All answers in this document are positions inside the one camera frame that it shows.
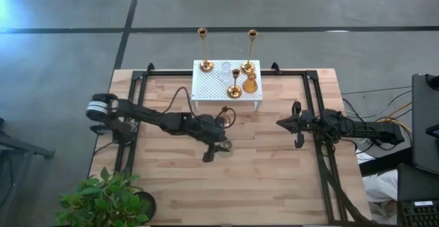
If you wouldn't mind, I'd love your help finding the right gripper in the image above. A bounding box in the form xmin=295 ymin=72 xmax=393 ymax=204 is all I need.
xmin=276 ymin=101 xmax=322 ymax=150

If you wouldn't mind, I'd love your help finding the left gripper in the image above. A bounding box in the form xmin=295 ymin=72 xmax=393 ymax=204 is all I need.
xmin=195 ymin=114 xmax=234 ymax=163

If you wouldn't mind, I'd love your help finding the clear glass cup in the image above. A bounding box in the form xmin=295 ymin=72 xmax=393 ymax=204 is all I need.
xmin=217 ymin=139 xmax=235 ymax=158

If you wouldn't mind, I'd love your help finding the amber ribbed glass candle holder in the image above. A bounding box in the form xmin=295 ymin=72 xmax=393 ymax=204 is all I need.
xmin=241 ymin=71 xmax=259 ymax=94

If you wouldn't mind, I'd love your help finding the tall brass candlestick holder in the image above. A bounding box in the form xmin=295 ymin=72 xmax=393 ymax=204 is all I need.
xmin=240 ymin=29 xmax=259 ymax=75
xmin=197 ymin=27 xmax=215 ymax=73

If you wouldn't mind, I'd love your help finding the clear ribbed glass candle holder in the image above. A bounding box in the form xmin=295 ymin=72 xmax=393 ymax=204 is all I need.
xmin=219 ymin=61 xmax=233 ymax=83

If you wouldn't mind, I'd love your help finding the white perforated metal shelf riser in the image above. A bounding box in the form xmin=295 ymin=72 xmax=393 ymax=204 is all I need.
xmin=191 ymin=59 xmax=264 ymax=113

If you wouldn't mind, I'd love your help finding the white plastic bag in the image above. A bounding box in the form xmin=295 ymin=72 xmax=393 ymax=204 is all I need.
xmin=361 ymin=168 xmax=401 ymax=224

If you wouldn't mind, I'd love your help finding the green plant in black pot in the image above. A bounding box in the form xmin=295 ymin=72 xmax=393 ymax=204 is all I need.
xmin=56 ymin=167 xmax=158 ymax=227

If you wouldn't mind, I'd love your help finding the dark grey computer case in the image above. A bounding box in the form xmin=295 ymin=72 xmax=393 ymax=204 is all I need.
xmin=410 ymin=73 xmax=439 ymax=176

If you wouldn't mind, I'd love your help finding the black box beside keyboard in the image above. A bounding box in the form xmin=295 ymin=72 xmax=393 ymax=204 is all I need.
xmin=396 ymin=163 xmax=439 ymax=202

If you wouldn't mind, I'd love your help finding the black keyboard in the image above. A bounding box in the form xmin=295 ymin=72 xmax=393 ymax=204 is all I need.
xmin=396 ymin=199 xmax=439 ymax=227

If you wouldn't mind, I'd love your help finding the black floor stand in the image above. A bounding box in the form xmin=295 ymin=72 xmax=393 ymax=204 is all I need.
xmin=0 ymin=117 xmax=56 ymax=217

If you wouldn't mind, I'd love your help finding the black aluminium table frame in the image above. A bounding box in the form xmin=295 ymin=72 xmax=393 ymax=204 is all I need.
xmin=115 ymin=62 xmax=373 ymax=225

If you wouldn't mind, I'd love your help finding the long black arm cable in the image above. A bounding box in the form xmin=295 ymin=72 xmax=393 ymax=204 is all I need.
xmin=163 ymin=86 xmax=198 ymax=117

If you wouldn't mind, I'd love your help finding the yellow floor cable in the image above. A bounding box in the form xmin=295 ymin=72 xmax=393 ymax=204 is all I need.
xmin=375 ymin=101 xmax=412 ymax=134

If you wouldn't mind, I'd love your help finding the black bracket beside table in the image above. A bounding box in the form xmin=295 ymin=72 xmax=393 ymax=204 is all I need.
xmin=89 ymin=123 xmax=116 ymax=136

